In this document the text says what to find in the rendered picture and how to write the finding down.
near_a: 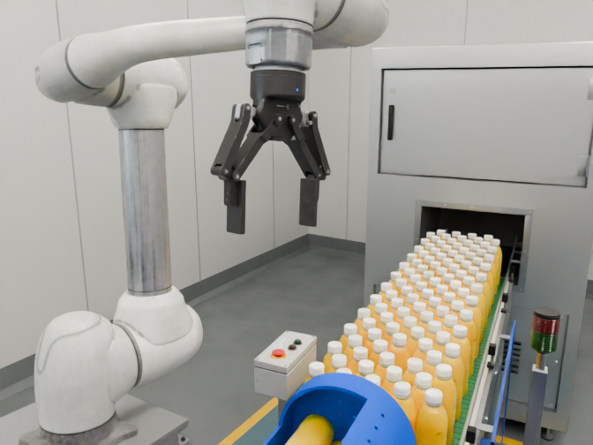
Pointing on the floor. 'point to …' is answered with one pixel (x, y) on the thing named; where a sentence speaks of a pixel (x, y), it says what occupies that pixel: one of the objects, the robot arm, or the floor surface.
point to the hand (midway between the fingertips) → (273, 221)
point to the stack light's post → (535, 406)
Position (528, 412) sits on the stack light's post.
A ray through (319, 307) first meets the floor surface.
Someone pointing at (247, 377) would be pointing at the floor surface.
